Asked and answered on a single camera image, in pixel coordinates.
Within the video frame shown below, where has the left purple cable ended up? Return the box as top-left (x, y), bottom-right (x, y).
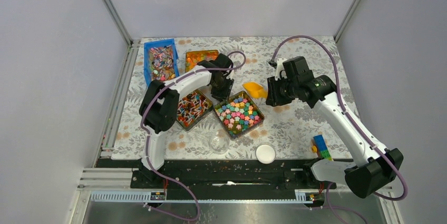
top-left (139, 51), bottom-right (247, 222)

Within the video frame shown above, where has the tin of lollipops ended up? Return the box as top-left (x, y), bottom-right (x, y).
top-left (177, 90), bottom-right (213, 132)

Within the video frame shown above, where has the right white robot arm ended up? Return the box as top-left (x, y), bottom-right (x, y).
top-left (266, 56), bottom-right (404, 198)

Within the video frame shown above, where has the floral table mat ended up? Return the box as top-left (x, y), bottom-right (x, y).
top-left (111, 36), bottom-right (356, 160)

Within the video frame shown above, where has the white jar lid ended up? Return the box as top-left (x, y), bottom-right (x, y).
top-left (255, 144), bottom-right (276, 164)

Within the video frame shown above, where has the orange plastic scoop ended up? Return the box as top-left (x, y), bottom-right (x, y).
top-left (242, 82), bottom-right (268, 99)

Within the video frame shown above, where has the tin of orange gummies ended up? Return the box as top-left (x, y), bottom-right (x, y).
top-left (185, 50), bottom-right (219, 72)

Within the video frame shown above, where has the clear plastic jar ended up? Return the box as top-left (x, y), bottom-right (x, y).
top-left (208, 130), bottom-right (230, 154)

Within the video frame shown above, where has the colourful toy block stack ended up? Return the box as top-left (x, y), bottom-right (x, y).
top-left (311, 134), bottom-right (333, 161)

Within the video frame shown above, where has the blue plastic candy bin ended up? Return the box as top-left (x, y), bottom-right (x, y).
top-left (143, 38), bottom-right (180, 86)

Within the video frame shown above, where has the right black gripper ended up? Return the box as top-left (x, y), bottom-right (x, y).
top-left (266, 74), bottom-right (299, 106)

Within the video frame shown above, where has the purple cable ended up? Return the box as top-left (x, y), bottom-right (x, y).
top-left (139, 51), bottom-right (247, 222)
top-left (269, 35), bottom-right (409, 224)

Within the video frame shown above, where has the tin of star candies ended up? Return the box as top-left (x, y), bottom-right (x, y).
top-left (213, 91), bottom-right (265, 139)

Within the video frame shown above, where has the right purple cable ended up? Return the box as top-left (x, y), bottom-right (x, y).
top-left (269, 35), bottom-right (409, 224)

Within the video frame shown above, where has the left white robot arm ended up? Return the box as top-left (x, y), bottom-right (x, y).
top-left (139, 54), bottom-right (234, 188)

